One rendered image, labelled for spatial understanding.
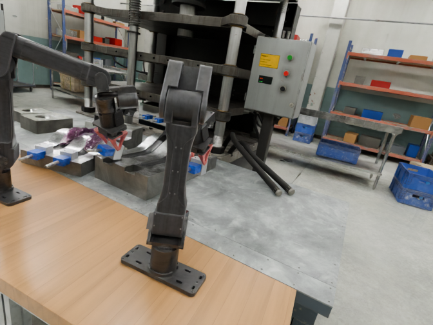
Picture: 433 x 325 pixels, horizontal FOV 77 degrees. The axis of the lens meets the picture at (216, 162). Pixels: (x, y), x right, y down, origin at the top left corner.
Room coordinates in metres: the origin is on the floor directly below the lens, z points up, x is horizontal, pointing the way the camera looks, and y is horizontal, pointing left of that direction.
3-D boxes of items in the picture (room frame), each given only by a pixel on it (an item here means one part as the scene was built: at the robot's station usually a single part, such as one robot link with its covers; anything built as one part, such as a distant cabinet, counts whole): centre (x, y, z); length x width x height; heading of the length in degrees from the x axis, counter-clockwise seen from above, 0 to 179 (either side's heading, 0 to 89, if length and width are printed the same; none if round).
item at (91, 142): (1.18, 0.58, 0.90); 0.26 x 0.18 x 0.08; 172
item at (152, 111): (2.06, 0.37, 0.87); 0.50 x 0.27 x 0.17; 154
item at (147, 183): (1.10, 0.23, 0.87); 0.50 x 0.26 x 0.14; 154
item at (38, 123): (1.43, 0.96, 0.84); 0.20 x 0.15 x 0.07; 154
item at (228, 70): (2.15, 0.37, 1.20); 1.29 x 0.83 x 0.19; 64
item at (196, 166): (0.86, 0.08, 0.93); 0.13 x 0.05 x 0.05; 155
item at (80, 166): (1.18, 0.59, 0.86); 0.50 x 0.26 x 0.11; 172
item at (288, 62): (1.64, -0.27, 0.74); 0.31 x 0.22 x 1.47; 64
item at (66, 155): (0.91, 0.57, 0.86); 0.13 x 0.05 x 0.05; 172
